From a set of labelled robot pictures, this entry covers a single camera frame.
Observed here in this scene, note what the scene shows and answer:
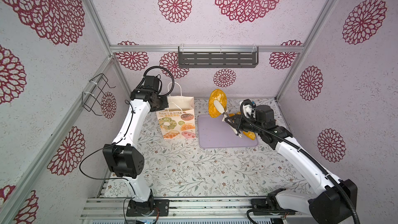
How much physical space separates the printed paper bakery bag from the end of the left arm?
4cm

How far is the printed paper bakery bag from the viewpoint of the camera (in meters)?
0.83

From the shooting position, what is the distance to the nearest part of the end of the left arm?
1.88 ft
